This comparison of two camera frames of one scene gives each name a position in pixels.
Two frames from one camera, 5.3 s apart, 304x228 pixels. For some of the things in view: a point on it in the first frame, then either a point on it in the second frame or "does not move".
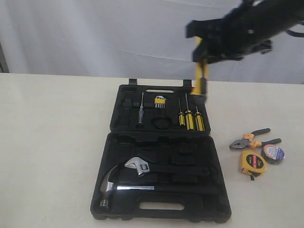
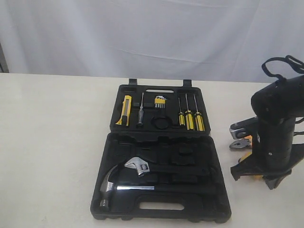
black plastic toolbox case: x=160 y=162 does not move
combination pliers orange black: x=246 y=141 does not move
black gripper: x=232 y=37 → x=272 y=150
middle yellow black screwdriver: x=189 y=117 does not move
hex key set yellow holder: x=160 y=101 does not move
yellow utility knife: x=201 y=72 → x=124 y=118
